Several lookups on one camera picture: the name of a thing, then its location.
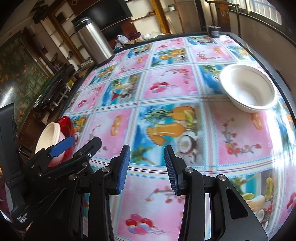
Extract small white paper bowl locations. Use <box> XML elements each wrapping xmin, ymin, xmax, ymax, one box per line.
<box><xmin>35</xmin><ymin>122</ymin><xmax>65</xmax><ymax>154</ymax></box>

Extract red glass scalloped plate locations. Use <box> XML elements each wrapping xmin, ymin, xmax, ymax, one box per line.
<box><xmin>48</xmin><ymin>116</ymin><xmax>75</xmax><ymax>168</ymax></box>

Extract large white paper bowl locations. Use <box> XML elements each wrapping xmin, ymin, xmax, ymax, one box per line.
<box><xmin>219</xmin><ymin>64</ymin><xmax>278</xmax><ymax>113</ymax></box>

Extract green mahjong table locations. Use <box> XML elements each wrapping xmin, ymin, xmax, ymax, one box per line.
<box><xmin>33</xmin><ymin>64</ymin><xmax>75</xmax><ymax>112</ymax></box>

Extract colourful fruit print tablecloth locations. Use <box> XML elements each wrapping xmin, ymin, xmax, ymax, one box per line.
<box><xmin>62</xmin><ymin>35</ymin><xmax>295</xmax><ymax>240</ymax></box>

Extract stainless steel thermos jug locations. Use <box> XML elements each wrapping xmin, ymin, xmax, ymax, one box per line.
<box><xmin>72</xmin><ymin>16</ymin><xmax>114</xmax><ymax>65</ymax></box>

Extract small black table device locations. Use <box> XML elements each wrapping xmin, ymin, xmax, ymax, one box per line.
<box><xmin>207</xmin><ymin>25</ymin><xmax>221</xmax><ymax>38</ymax></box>

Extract wooden chair by window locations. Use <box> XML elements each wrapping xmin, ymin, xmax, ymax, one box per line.
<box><xmin>205</xmin><ymin>1</ymin><xmax>241</xmax><ymax>37</ymax></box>

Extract large floral wall painting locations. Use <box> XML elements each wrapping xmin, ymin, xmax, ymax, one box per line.
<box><xmin>1</xmin><ymin>32</ymin><xmax>52</xmax><ymax>130</ymax></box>

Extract black wall television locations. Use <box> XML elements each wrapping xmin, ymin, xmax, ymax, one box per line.
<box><xmin>72</xmin><ymin>0</ymin><xmax>132</xmax><ymax>30</ymax></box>

